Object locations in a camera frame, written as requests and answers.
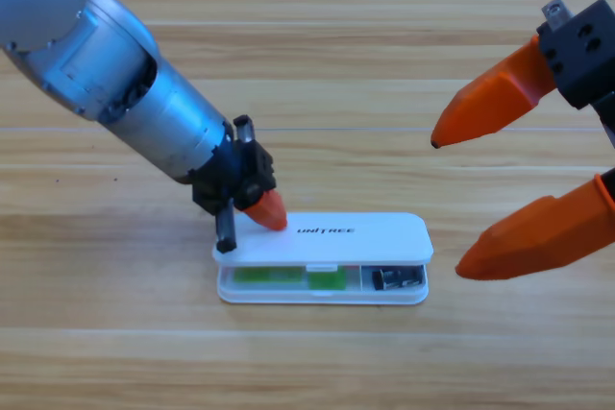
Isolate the green glue stick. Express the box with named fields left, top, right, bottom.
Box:
left=234, top=266, right=347, bottom=291

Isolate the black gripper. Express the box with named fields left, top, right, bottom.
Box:
left=430, top=0, right=615, bottom=150
left=191, top=114, right=288, bottom=255

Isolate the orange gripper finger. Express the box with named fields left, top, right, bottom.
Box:
left=455, top=173, right=615, bottom=282

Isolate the white Unitree pencil case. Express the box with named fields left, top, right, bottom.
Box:
left=212, top=211, right=434, bottom=305

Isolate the black eraser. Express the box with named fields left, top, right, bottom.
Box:
left=372, top=265, right=427, bottom=292

